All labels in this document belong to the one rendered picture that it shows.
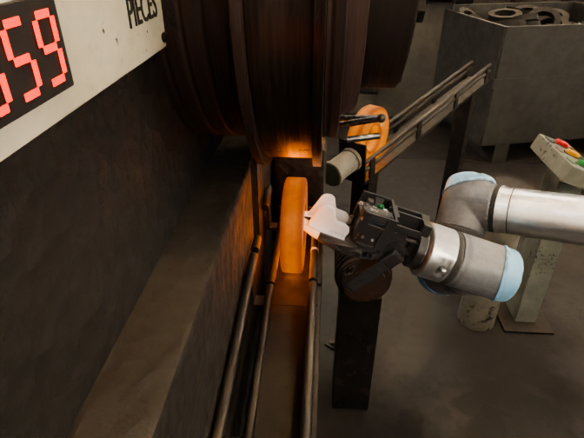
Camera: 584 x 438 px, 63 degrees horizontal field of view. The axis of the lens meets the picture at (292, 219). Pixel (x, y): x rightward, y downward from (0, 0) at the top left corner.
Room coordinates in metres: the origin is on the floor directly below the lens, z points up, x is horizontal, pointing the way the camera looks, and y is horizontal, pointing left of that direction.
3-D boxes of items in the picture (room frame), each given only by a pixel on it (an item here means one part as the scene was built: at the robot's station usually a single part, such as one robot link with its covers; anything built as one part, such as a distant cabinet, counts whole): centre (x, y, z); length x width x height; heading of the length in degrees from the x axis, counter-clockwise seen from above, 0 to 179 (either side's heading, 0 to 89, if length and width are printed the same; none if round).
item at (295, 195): (0.65, 0.00, 0.74); 0.16 x 0.03 x 0.16; 175
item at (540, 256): (1.25, -0.79, 0.31); 0.24 x 0.16 x 0.62; 176
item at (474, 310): (1.22, -0.63, 0.26); 0.12 x 0.12 x 0.52
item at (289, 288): (0.64, -0.01, 0.66); 0.19 x 0.07 x 0.01; 176
